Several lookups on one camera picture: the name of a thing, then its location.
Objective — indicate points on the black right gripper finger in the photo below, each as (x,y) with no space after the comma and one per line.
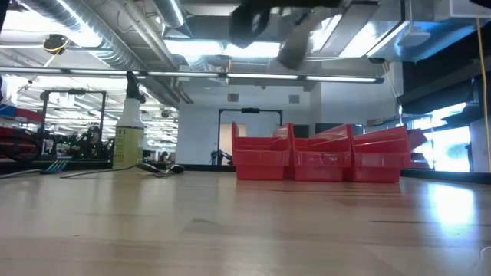
(295,42)

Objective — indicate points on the red plastic storage bin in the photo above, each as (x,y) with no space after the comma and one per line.
(261,159)
(379,159)
(320,159)

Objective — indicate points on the dark iridescent spoon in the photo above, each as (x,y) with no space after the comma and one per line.
(174,168)

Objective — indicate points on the iridescent fork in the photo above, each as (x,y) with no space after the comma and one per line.
(57,166)

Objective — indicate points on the black background robot arm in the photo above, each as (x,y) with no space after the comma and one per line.
(220,156)

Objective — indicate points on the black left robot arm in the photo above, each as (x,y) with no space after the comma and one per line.
(3,13)

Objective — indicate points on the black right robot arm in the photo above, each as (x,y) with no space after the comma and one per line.
(481,3)

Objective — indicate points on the fluorescent ceiling light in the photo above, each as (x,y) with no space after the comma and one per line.
(207,49)

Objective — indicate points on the long ceiling light bar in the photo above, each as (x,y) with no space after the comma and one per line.
(192,74)

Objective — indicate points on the white ceiling unit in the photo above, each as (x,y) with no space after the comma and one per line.
(414,38)

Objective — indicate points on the metal shelf with red bins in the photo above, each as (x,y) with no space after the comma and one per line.
(417,140)

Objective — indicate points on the spray bottle with black trigger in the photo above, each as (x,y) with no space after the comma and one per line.
(128,149)

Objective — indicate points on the bright window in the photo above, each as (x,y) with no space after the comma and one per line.
(449,149)

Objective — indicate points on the person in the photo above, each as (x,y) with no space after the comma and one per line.
(93,136)

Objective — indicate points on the black dome ceiling device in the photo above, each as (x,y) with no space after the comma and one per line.
(55,44)

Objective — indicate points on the background workbench with equipment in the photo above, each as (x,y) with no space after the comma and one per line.
(57,151)

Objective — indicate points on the red storage rack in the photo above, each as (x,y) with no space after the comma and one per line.
(19,115)

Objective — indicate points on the square wall vent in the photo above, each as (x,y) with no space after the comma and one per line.
(294,99)
(232,97)

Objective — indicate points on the round silver ceiling duct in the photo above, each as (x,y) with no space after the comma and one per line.
(172,11)

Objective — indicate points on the black doorway frame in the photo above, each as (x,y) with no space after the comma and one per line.
(249,110)

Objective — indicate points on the black wall monitor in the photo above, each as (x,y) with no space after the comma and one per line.
(337,127)
(301,130)

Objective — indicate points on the large silver ventilation duct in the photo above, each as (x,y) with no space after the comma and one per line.
(96,34)

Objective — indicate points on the black background rig frame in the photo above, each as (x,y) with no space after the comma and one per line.
(73,92)

